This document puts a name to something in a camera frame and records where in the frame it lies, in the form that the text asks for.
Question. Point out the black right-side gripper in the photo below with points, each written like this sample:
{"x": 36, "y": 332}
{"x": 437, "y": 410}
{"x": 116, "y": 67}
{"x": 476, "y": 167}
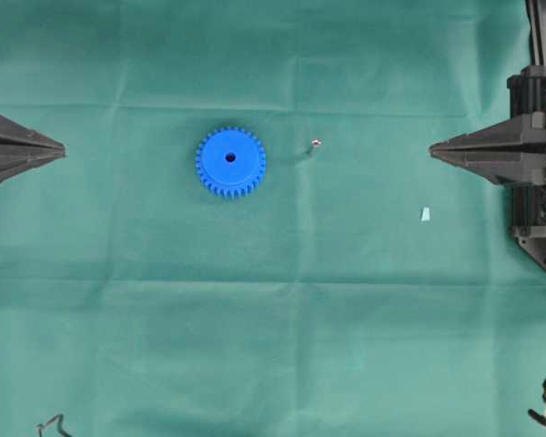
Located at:
{"x": 526, "y": 127}

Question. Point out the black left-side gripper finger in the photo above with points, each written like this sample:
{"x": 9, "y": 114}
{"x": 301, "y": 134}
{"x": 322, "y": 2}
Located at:
{"x": 13, "y": 134}
{"x": 18, "y": 159}

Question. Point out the blue plastic gear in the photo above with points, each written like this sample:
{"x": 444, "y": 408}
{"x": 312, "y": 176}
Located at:
{"x": 231, "y": 162}

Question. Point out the black right-side robot arm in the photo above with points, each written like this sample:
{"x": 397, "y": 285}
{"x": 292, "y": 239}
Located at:
{"x": 536, "y": 11}

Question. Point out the small pale tape scrap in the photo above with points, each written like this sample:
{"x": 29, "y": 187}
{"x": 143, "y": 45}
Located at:
{"x": 425, "y": 214}

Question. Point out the green cloth mat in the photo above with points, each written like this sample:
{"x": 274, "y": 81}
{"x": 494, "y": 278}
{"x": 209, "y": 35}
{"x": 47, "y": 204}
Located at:
{"x": 137, "y": 303}

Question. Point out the bent metal wire clip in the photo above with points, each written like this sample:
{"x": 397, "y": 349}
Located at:
{"x": 58, "y": 422}

